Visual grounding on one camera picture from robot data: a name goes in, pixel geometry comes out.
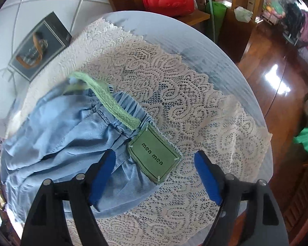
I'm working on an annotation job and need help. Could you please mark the dark picture box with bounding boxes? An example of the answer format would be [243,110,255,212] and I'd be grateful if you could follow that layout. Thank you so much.
[8,11,72,82]

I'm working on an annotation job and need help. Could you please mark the light blue denim pants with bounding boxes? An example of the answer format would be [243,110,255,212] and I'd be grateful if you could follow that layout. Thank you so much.
[0,72,182,223]

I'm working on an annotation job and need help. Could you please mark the green plastic bag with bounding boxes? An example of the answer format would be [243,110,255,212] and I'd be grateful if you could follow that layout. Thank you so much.
[205,1,228,44]

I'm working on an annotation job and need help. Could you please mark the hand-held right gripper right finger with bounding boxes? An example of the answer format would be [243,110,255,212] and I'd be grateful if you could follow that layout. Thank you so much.
[194,150,289,246]

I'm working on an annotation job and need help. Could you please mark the cream lace tablecloth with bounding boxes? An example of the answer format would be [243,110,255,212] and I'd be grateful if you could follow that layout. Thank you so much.
[5,18,273,246]

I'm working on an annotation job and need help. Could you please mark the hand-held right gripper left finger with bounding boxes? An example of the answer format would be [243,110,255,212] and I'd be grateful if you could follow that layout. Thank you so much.
[21,149,116,246]

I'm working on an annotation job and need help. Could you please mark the wooden side table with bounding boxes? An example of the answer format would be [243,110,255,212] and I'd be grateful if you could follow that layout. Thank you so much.
[177,10,211,35]

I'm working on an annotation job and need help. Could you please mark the pile of colourful clutter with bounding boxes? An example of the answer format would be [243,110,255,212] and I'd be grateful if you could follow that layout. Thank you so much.
[262,0,308,57]

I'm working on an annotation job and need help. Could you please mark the white crumpled bag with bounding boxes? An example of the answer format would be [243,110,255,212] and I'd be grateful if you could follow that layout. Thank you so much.
[234,6,253,22]

